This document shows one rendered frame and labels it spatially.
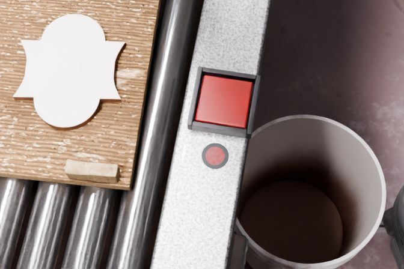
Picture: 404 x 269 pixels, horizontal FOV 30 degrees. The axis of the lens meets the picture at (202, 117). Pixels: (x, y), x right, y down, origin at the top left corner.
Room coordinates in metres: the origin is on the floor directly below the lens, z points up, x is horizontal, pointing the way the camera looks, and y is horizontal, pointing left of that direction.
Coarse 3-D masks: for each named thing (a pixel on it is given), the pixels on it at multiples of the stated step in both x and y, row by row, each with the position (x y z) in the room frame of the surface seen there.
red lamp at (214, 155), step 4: (212, 148) 0.28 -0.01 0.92; (216, 148) 0.28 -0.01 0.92; (220, 148) 0.28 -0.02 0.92; (208, 152) 0.28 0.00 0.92; (212, 152) 0.28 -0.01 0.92; (216, 152) 0.28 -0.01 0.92; (220, 152) 0.28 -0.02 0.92; (208, 156) 0.27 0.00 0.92; (212, 156) 0.27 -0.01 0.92; (216, 156) 0.27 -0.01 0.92; (220, 156) 0.27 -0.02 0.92; (224, 156) 0.27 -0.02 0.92; (208, 160) 0.27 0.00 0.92; (212, 160) 0.27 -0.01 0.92; (216, 160) 0.27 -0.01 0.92; (220, 160) 0.27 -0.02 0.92; (212, 164) 0.26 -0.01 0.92; (216, 164) 0.26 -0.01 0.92
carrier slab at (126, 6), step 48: (0, 0) 0.49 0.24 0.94; (48, 0) 0.49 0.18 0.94; (96, 0) 0.48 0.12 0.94; (144, 0) 0.48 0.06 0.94; (0, 48) 0.43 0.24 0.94; (144, 48) 0.41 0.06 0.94; (0, 96) 0.36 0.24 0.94; (144, 96) 0.35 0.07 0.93; (0, 144) 0.30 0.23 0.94; (48, 144) 0.30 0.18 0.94; (96, 144) 0.29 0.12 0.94
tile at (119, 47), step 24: (72, 24) 0.45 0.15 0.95; (96, 24) 0.44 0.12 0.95; (24, 48) 0.42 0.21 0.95; (48, 48) 0.42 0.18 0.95; (72, 48) 0.41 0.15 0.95; (96, 48) 0.41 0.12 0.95; (120, 48) 0.41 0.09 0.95; (48, 72) 0.38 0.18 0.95; (72, 72) 0.38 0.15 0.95; (96, 72) 0.38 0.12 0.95; (24, 96) 0.36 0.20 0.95; (48, 96) 0.35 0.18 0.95; (72, 96) 0.35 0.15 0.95; (96, 96) 0.35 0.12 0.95; (48, 120) 0.32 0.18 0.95; (72, 120) 0.32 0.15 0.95
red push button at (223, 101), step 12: (204, 84) 0.36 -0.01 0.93; (216, 84) 0.36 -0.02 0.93; (228, 84) 0.36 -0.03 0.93; (240, 84) 0.36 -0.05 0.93; (252, 84) 0.36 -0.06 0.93; (204, 96) 0.35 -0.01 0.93; (216, 96) 0.34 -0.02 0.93; (228, 96) 0.34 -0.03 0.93; (240, 96) 0.34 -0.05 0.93; (204, 108) 0.33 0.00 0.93; (216, 108) 0.33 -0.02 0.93; (228, 108) 0.33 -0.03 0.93; (240, 108) 0.33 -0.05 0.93; (204, 120) 0.31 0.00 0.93; (216, 120) 0.31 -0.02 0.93; (228, 120) 0.31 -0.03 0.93; (240, 120) 0.31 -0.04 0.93
